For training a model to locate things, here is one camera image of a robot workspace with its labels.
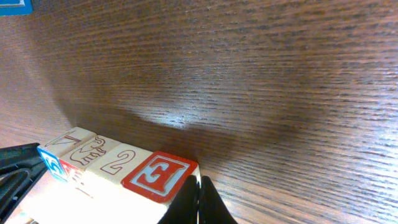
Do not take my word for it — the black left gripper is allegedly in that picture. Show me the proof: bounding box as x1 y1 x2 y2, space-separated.
1 142 47 223

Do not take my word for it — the red E wooden block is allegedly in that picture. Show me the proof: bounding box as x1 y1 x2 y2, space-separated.
60 135 121 195

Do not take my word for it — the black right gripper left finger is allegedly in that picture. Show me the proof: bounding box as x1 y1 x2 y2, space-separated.
158 175 198 224

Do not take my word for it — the wooden 5 block red side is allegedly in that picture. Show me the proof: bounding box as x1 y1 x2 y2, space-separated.
120 151 201 218

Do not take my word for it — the wooden pineapple block yellow side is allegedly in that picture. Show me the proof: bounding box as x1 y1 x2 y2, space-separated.
83 143 153 198

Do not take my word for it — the blue 5 wooden block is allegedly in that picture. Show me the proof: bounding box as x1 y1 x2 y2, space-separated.
37 127 96 182

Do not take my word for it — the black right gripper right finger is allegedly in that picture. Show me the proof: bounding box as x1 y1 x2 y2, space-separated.
198 176 237 224

